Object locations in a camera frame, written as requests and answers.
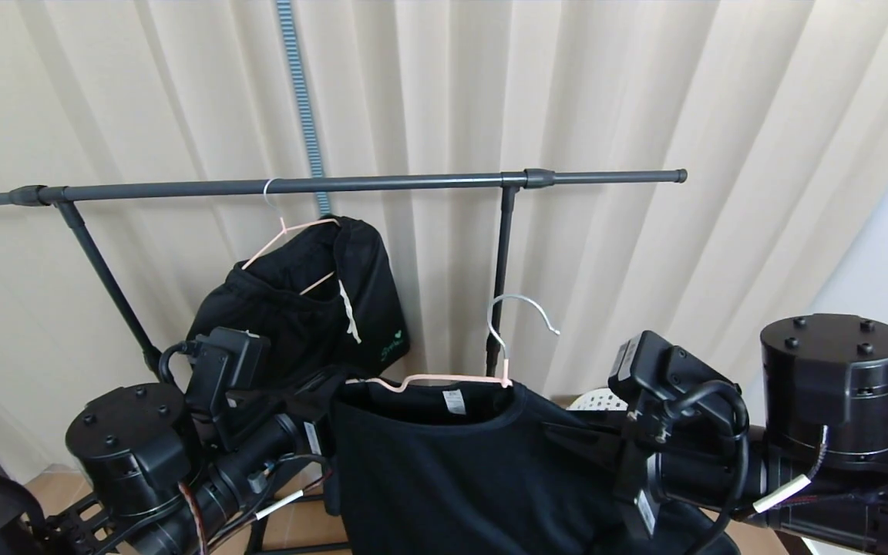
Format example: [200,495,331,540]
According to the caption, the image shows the black garment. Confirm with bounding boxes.
[327,379,739,555]

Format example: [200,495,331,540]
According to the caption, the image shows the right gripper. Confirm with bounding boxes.
[540,416,888,554]

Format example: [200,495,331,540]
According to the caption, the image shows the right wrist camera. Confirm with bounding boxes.
[608,330,751,457]

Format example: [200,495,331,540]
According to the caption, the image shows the black drawstring shorts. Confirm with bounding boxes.
[184,216,412,394]

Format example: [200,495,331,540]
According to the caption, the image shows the white laundry basket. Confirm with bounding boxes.
[567,388,630,413]

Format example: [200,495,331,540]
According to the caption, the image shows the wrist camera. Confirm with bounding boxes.
[608,330,751,457]
[182,327,272,452]

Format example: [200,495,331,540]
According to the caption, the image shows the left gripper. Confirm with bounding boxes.
[136,412,337,555]

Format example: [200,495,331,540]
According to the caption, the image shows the black clothes rack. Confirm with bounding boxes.
[0,170,688,555]

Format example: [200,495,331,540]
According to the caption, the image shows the pink clothes hanger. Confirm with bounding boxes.
[345,294,561,394]
[241,180,342,298]

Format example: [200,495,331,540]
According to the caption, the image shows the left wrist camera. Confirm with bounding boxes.
[182,327,272,452]

